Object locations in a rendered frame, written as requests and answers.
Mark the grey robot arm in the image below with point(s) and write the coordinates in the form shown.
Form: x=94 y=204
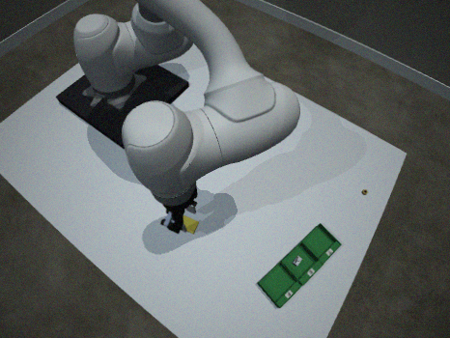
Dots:
x=243 y=114

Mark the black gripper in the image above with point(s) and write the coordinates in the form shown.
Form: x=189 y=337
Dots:
x=174 y=219

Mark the green rack of bins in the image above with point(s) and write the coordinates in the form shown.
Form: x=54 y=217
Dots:
x=285 y=282

